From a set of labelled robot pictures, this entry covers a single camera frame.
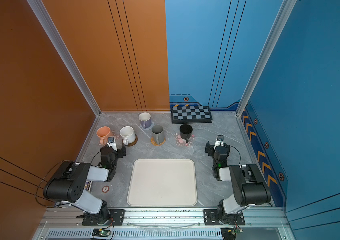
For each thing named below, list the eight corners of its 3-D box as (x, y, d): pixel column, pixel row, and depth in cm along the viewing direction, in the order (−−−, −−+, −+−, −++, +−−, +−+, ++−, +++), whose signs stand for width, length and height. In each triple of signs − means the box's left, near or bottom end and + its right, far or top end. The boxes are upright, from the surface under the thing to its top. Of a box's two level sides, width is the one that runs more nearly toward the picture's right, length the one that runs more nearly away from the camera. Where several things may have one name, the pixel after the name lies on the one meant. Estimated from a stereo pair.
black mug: (180, 145, 102) (180, 137, 95) (179, 132, 109) (180, 124, 102) (192, 145, 102) (193, 137, 95) (191, 132, 109) (192, 124, 102)
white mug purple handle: (139, 131, 111) (137, 123, 103) (141, 120, 118) (139, 112, 110) (150, 131, 111) (149, 123, 103) (152, 120, 118) (150, 112, 110)
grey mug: (157, 149, 100) (155, 139, 92) (153, 135, 107) (151, 126, 99) (167, 146, 102) (166, 136, 93) (162, 133, 109) (161, 123, 100)
